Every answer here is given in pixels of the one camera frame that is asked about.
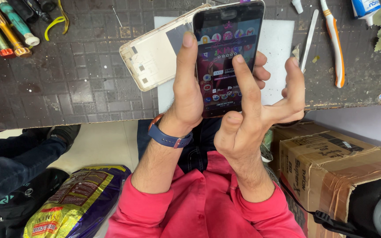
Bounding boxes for teal screwdriver with white cap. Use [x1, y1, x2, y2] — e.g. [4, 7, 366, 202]
[0, 0, 41, 46]

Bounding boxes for black backpack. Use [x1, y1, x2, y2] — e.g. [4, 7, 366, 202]
[0, 167, 71, 238]

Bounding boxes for purple and yellow snack bag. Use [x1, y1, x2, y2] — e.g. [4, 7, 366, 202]
[23, 165, 132, 238]

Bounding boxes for person's blue jeans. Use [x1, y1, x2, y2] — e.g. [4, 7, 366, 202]
[136, 117, 223, 174]

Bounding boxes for thin metal pin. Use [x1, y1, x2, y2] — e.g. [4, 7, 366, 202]
[112, 6, 123, 28]

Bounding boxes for small white cap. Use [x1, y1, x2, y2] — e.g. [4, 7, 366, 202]
[291, 0, 304, 15]

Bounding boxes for orange translucent screwdriver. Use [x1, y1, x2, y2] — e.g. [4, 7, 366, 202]
[0, 0, 32, 58]

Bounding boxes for black and grey bag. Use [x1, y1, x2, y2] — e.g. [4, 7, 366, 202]
[347, 175, 381, 238]

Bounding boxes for black smartphone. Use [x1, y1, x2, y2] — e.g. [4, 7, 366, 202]
[192, 0, 266, 119]

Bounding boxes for silver metal object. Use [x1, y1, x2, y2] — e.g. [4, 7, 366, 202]
[260, 128, 281, 186]

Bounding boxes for yellow rubber band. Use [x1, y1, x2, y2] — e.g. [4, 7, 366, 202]
[44, 0, 69, 42]

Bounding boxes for taped cardboard box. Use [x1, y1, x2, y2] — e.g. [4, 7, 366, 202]
[269, 122, 381, 238]

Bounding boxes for black screwdriver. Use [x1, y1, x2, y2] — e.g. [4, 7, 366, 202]
[7, 0, 35, 24]
[23, 0, 53, 23]

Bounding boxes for blue and white glue tube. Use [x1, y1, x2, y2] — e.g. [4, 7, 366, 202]
[351, 0, 381, 27]

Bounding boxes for white and orange toothbrush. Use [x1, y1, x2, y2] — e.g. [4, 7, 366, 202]
[319, 0, 346, 89]

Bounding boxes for dark tiled work mat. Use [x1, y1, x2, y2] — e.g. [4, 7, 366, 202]
[0, 0, 381, 133]

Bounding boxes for black strap with buckle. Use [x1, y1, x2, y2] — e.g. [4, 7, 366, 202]
[279, 179, 381, 238]

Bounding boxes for blue strap wristwatch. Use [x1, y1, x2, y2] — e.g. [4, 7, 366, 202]
[148, 113, 194, 149]

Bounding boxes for gold phone back cover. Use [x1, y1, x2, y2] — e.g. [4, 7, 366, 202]
[119, 3, 212, 92]

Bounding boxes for white rectangular pad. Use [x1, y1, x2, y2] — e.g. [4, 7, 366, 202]
[153, 16, 295, 115]

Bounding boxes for person's red shirt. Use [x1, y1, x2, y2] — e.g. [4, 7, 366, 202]
[105, 150, 307, 238]

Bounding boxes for person's right hand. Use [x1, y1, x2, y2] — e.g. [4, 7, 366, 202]
[214, 54, 307, 161]

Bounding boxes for person's left hand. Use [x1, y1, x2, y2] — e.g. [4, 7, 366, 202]
[159, 31, 271, 135]

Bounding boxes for silver metal tweezers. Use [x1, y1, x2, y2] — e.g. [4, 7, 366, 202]
[298, 9, 319, 74]

